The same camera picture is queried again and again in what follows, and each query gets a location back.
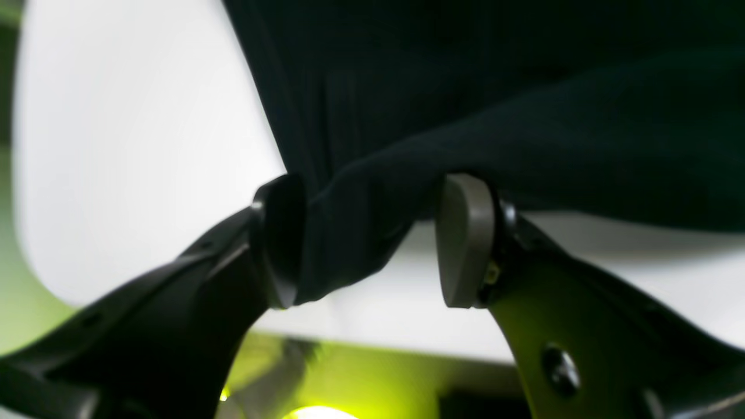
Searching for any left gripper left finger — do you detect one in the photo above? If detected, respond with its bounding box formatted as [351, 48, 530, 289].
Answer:
[2, 175, 306, 418]

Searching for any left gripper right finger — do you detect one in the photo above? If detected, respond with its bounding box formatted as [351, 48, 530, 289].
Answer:
[435, 174, 744, 418]

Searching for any plain black T-shirt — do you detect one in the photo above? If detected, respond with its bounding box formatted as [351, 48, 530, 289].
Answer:
[224, 1, 744, 304]

